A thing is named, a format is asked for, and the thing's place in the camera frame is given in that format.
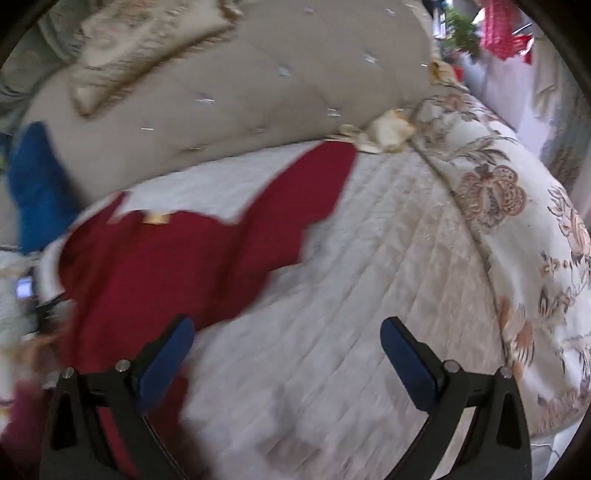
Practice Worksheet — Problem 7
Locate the dark red sweater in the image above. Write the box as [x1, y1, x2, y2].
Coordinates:
[1, 141, 356, 479]

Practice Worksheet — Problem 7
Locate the blue quilted cushion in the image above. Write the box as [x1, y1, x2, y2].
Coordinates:
[7, 122, 81, 254]

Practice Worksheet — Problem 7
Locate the white quilted bedspread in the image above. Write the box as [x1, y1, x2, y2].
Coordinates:
[43, 140, 509, 480]

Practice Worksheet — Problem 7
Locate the floral patterned duvet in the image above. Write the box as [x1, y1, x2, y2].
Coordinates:
[413, 93, 590, 436]

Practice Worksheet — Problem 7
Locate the ornate floral frilled pillow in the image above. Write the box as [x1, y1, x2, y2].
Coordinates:
[38, 0, 243, 119]

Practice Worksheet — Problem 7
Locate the cream crumpled cloth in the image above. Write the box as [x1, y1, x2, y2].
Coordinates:
[325, 109, 416, 154]

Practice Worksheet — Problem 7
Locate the beige tufted headboard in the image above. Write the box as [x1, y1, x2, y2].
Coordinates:
[1, 1, 453, 212]

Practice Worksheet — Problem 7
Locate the red polka dot garment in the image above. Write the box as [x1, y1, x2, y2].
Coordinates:
[481, 0, 533, 65]

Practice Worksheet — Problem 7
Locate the green potted plant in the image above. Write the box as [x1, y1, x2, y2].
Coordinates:
[444, 7, 480, 63]

